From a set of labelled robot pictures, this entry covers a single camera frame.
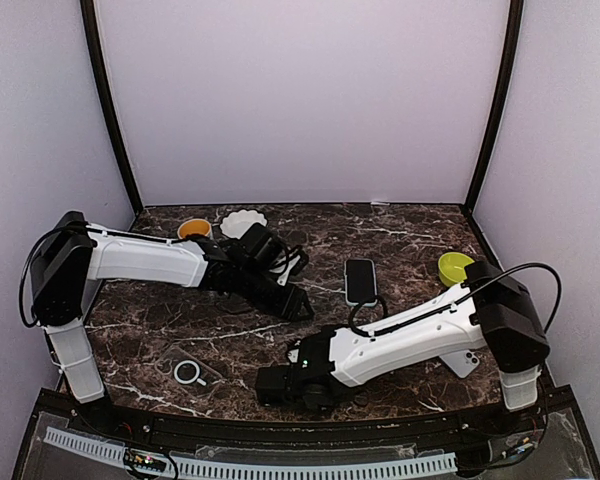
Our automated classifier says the white scalloped bowl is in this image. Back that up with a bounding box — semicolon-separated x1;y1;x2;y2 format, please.
220;210;268;239

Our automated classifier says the left black frame post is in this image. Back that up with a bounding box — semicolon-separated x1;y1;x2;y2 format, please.
79;0;144;216

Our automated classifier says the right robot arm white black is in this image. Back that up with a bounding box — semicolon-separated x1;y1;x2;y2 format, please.
255;261;558;434

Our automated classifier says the green bowl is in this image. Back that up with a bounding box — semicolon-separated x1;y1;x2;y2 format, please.
437;252;474;287

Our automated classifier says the transparent clear phone case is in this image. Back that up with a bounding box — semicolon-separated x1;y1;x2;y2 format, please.
154;345;225;397

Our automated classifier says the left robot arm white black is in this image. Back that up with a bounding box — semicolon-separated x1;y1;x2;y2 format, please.
18;210;314;436

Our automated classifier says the floral white mug yellow inside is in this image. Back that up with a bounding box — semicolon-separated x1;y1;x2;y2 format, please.
177;218;213;240

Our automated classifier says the light blue phone case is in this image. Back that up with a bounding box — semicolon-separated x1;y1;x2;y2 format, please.
344;258;379;308

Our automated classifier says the white slotted cable duct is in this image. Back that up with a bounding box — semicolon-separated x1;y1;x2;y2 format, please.
43;427;457;480

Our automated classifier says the black frame post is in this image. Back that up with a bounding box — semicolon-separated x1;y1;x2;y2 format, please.
79;0;144;216
463;0;524;217

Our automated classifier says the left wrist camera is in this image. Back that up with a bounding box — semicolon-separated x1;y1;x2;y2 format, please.
269;245;309;286

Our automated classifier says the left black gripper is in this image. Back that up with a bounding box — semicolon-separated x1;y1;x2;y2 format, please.
236;265;314;323

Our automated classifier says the right black frame post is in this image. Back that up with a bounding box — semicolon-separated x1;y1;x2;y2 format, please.
463;0;524;217

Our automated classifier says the white phone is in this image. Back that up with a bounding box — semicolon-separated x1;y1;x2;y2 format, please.
440;350;480;379

